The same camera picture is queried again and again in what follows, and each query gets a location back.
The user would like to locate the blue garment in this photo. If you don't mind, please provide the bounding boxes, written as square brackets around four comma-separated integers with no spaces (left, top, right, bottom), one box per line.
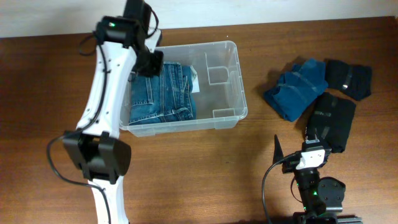
[264,58,328,122]

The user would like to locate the black folded garment lower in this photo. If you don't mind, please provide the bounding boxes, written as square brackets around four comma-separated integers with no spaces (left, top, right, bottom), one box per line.
[305,92,356,153]

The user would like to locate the black folded garment upper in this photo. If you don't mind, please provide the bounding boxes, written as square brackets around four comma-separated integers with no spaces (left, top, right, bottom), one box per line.
[325,60,373,101]

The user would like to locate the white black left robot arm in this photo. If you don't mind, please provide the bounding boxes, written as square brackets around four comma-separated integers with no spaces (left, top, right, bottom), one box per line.
[61,0,163,223]

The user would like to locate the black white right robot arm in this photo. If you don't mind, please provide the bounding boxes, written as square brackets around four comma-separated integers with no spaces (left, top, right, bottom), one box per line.
[273,136,363,224]

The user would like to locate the dark blue jeans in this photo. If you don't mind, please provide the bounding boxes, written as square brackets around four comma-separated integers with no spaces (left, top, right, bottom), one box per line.
[129,62,197,126]

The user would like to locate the clear plastic storage bin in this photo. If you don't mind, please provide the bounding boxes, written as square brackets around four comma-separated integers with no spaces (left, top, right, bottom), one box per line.
[119,40,248,137]

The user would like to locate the black folded garment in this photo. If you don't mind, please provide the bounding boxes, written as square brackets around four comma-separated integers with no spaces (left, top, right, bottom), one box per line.
[325,60,373,101]
[305,92,356,153]

